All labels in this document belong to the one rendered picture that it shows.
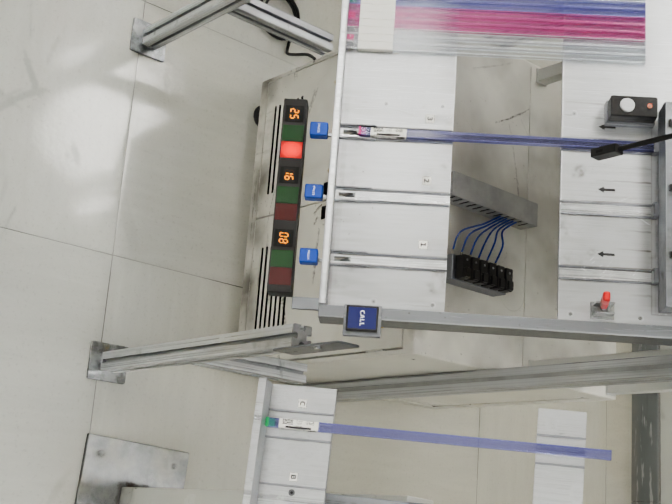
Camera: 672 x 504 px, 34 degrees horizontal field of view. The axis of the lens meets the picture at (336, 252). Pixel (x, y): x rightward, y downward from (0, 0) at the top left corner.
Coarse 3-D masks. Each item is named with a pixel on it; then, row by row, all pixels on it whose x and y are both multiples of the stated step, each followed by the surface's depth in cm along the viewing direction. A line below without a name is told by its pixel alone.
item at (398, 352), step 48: (288, 96) 251; (480, 96) 226; (528, 96) 237; (480, 144) 224; (528, 192) 232; (480, 240) 219; (528, 240) 230; (528, 288) 227; (336, 336) 219; (384, 336) 208; (432, 336) 206; (480, 336) 215
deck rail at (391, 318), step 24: (336, 312) 174; (384, 312) 174; (408, 312) 174; (432, 312) 174; (528, 336) 178; (552, 336) 177; (576, 336) 175; (600, 336) 174; (624, 336) 172; (648, 336) 171
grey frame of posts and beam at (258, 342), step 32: (224, 0) 222; (160, 32) 240; (128, 352) 220; (160, 352) 212; (192, 352) 202; (224, 352) 194; (256, 352) 189; (320, 384) 250; (352, 384) 242; (384, 384) 234; (448, 384) 220; (480, 384) 214; (512, 384) 208; (544, 384) 202; (576, 384) 198; (608, 384) 195
